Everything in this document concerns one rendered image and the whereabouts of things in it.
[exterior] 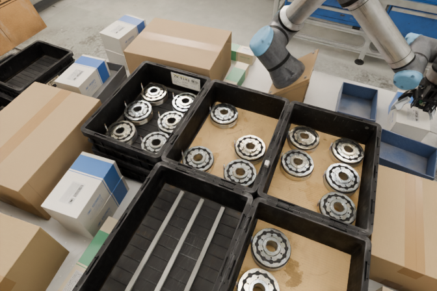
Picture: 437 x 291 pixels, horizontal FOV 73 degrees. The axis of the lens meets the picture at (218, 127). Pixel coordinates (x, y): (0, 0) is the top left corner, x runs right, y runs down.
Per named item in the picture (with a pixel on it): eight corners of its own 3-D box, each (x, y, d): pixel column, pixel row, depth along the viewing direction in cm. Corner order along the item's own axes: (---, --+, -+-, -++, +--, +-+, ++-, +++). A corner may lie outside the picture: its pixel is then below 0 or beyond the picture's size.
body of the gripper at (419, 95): (408, 109, 113) (424, 85, 103) (408, 95, 118) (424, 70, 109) (430, 114, 111) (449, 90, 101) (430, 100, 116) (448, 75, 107)
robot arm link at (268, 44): (260, 72, 128) (240, 48, 123) (274, 52, 133) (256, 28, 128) (280, 65, 118) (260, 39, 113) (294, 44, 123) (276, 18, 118)
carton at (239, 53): (210, 54, 160) (209, 44, 155) (214, 48, 163) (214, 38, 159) (251, 65, 153) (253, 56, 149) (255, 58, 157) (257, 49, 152)
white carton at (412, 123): (388, 104, 134) (397, 89, 127) (417, 112, 131) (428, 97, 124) (386, 136, 122) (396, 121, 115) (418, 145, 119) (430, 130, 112)
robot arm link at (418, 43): (401, 47, 97) (438, 58, 93) (410, 26, 102) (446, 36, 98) (392, 63, 104) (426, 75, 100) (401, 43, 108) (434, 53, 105)
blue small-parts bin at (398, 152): (367, 165, 113) (374, 155, 108) (374, 139, 121) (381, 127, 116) (424, 188, 106) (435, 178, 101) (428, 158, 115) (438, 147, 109)
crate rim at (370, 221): (290, 104, 106) (291, 99, 104) (379, 128, 98) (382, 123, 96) (254, 199, 82) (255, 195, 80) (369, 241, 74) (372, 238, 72)
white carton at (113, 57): (133, 44, 166) (129, 29, 159) (151, 49, 163) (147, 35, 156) (110, 63, 155) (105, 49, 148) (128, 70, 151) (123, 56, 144)
